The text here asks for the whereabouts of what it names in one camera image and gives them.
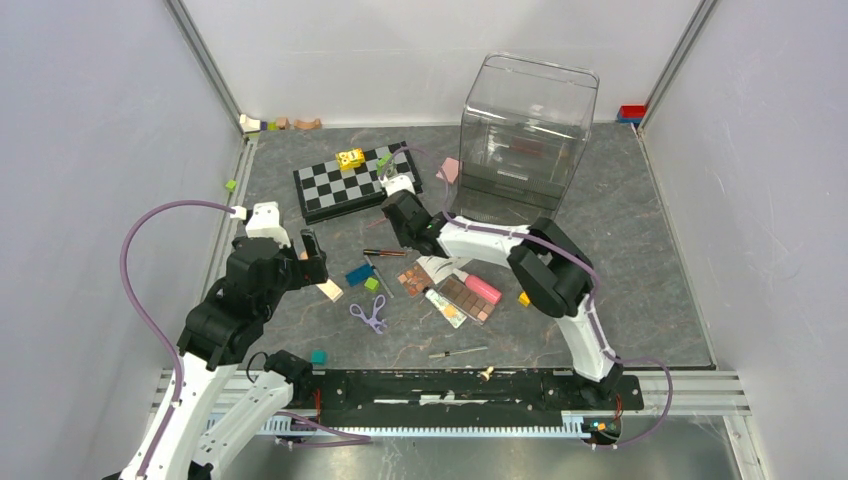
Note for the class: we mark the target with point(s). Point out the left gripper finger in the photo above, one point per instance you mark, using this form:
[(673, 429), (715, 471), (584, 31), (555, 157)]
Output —
[(310, 243), (317, 272)]

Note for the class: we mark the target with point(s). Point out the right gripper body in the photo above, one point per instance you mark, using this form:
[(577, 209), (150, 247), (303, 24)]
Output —
[(404, 240)]

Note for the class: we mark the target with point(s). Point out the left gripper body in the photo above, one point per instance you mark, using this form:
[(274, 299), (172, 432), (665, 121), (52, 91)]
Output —
[(294, 272)]

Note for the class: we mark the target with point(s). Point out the pink bottle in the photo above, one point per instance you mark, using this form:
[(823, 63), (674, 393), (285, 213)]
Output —
[(479, 286)]

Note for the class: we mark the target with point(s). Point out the brown eyeshadow palette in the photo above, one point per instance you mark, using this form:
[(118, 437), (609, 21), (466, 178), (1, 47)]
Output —
[(470, 303)]

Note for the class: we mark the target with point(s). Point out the clear acrylic makeup organizer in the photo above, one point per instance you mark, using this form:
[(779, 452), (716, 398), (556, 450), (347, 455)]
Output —
[(524, 128)]

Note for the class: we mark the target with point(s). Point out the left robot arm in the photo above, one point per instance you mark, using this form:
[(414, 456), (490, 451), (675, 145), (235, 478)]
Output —
[(262, 267)]

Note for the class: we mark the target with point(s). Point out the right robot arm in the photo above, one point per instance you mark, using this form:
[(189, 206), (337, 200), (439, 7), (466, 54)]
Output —
[(556, 275)]

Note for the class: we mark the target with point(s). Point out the cream wooden block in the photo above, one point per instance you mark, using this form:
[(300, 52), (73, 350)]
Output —
[(331, 290)]

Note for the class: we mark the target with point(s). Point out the blue block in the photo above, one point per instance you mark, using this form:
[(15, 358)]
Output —
[(359, 275)]

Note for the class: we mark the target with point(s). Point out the white eyebrow stencil card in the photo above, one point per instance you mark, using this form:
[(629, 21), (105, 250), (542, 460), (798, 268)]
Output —
[(438, 268)]

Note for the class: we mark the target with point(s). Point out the brown lip pencil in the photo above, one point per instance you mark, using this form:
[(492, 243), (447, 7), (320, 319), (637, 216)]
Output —
[(384, 252)]

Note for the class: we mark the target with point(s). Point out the small clear eyeshadow palette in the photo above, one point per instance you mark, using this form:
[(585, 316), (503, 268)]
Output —
[(414, 280)]

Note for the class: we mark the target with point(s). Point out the grey pencil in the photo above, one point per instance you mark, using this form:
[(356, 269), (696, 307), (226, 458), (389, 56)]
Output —
[(378, 275)]

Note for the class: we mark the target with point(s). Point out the small green cube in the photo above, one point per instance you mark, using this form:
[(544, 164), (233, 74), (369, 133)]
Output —
[(372, 284)]

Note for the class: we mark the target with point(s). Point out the black white chessboard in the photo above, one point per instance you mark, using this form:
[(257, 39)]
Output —
[(325, 191)]

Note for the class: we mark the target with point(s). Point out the pink sponge pad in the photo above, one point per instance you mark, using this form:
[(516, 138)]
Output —
[(449, 170)]

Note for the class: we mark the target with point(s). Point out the green toy block on chessboard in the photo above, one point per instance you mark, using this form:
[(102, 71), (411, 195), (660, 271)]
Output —
[(386, 166)]

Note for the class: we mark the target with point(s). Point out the teal cube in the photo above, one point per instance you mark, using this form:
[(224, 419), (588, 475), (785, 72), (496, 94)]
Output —
[(318, 357)]

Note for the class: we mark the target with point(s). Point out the yellow toy block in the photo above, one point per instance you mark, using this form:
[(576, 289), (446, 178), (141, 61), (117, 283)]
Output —
[(350, 159)]

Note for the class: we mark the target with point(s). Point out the white cream tube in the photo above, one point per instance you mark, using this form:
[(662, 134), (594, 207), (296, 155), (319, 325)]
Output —
[(454, 316)]

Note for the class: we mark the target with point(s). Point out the wooden blocks in corner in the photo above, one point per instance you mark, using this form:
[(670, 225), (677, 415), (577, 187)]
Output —
[(251, 125)]

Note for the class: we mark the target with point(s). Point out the white chess pawn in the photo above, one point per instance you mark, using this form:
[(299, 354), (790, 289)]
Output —
[(487, 373)]

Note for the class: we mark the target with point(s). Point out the red blue bricks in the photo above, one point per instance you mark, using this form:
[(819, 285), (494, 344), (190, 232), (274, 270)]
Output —
[(631, 114)]

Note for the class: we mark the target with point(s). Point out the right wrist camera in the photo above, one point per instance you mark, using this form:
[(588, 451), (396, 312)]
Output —
[(397, 183)]

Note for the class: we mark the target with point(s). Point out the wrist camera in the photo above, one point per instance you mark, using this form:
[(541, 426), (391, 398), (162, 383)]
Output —
[(397, 183), (263, 221)]

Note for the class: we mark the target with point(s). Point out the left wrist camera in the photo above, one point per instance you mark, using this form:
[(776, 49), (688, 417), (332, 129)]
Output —
[(263, 221)]

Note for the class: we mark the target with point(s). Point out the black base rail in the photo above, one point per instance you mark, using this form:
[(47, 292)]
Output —
[(523, 397)]

